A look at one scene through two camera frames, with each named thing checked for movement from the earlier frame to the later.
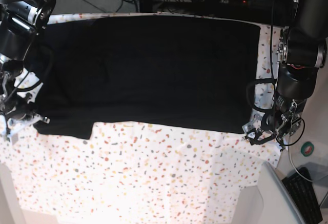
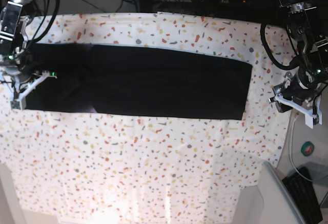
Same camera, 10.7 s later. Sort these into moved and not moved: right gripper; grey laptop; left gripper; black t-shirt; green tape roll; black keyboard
Moved: black t-shirt; right gripper; left gripper
Not moved: green tape roll; black keyboard; grey laptop
